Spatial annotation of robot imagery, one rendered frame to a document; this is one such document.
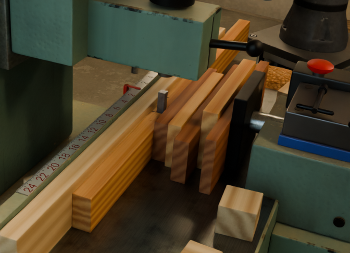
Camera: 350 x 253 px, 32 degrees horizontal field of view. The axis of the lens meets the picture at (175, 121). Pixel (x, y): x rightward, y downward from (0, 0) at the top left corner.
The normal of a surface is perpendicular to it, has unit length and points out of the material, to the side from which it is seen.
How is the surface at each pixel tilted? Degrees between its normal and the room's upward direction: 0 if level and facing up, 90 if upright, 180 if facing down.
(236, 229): 90
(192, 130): 0
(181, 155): 90
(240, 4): 90
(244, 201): 0
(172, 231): 0
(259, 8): 90
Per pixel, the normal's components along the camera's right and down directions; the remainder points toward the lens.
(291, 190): -0.35, 0.41
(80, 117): 0.08, -0.88
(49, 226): 0.93, 0.23
